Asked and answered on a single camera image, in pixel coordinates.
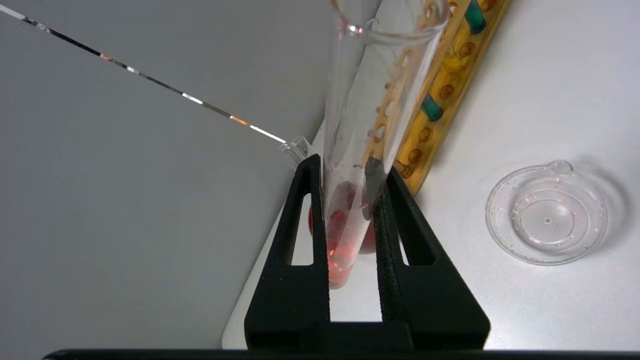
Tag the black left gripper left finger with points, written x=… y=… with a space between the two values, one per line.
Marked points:
x=295 y=290

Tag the empty clear test tube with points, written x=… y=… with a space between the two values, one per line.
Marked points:
x=297 y=150

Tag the test tube with red pigment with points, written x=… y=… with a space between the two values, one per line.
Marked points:
x=345 y=235

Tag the test tube with blue pigment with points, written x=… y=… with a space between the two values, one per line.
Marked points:
x=432 y=109

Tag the clear glass dish with spout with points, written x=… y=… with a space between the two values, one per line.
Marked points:
x=547 y=220

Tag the test tube with teal pigment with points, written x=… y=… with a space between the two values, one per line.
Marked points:
x=475 y=17

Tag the dark red plastic cup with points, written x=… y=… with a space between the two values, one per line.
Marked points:
x=369 y=240

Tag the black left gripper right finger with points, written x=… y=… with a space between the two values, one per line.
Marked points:
x=430 y=300

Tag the wooden test tube rack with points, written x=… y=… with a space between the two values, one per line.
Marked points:
x=450 y=90

